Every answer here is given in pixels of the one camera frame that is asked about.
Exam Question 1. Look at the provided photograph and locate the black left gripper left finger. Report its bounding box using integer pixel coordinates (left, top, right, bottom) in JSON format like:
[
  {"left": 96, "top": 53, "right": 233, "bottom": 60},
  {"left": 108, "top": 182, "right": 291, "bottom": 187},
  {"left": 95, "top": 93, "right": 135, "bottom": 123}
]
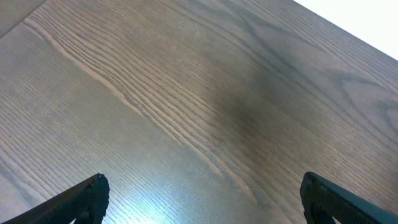
[{"left": 4, "top": 173, "right": 110, "bottom": 224}]

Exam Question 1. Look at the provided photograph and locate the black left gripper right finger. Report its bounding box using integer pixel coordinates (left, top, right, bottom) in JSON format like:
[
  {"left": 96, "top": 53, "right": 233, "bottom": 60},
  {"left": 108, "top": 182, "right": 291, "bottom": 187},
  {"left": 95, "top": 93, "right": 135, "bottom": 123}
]
[{"left": 300, "top": 172, "right": 397, "bottom": 224}]

